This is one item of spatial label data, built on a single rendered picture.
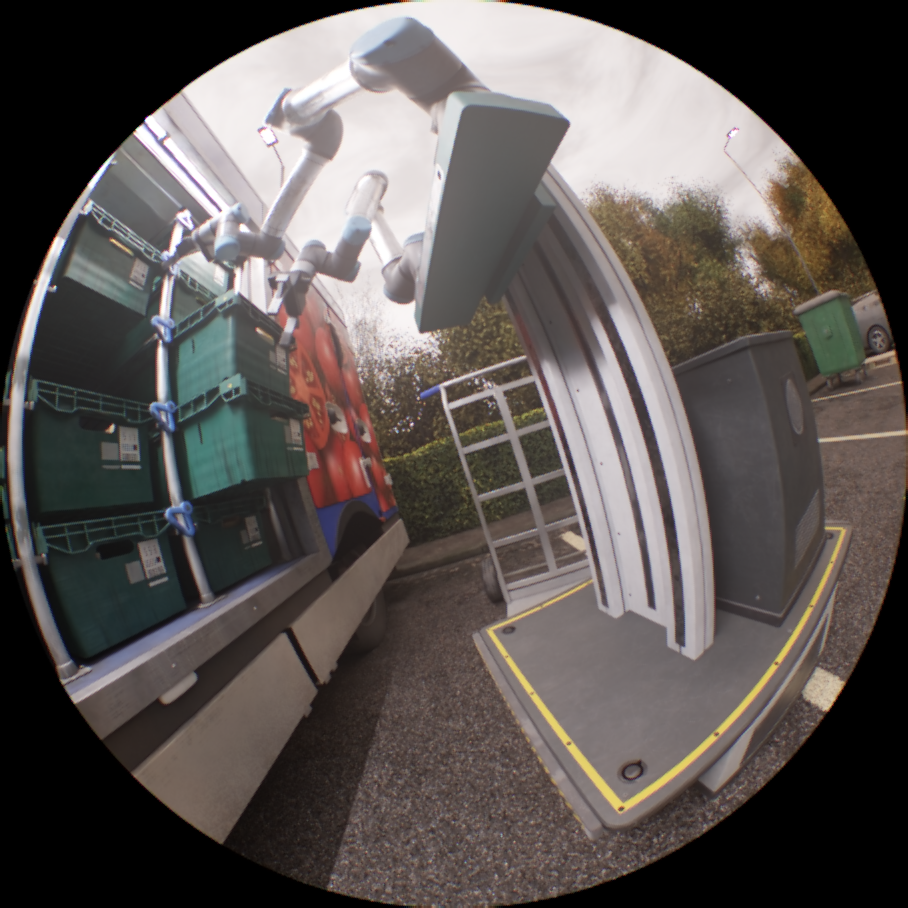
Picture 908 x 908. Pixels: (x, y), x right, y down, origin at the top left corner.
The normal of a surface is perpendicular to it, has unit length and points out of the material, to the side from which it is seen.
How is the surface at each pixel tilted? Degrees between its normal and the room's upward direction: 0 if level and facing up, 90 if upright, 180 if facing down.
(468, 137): 180
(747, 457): 90
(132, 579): 94
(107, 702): 90
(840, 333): 94
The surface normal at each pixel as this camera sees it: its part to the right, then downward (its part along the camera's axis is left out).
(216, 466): 0.00, -0.02
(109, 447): 0.97, -0.23
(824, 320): -0.93, 0.37
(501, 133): 0.31, 0.95
